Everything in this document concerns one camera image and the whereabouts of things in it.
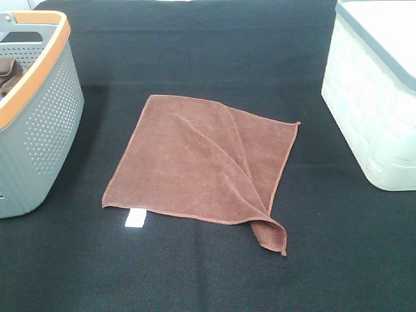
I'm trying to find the brown microfibre towel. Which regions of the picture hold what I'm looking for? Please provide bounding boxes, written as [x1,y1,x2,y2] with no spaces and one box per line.
[101,95,298,254]

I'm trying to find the brown towel in basket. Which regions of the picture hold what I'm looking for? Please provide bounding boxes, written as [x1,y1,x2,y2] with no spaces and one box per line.
[1,57,30,99]

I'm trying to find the black table cloth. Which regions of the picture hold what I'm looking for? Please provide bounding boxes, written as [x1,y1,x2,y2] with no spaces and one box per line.
[1,1,415,311]

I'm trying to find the grey perforated laundry basket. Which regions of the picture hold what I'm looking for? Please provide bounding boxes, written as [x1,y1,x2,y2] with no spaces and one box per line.
[1,10,84,218]

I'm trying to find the white plastic storage bin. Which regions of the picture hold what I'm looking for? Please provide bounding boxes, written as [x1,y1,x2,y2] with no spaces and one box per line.
[321,1,415,191]

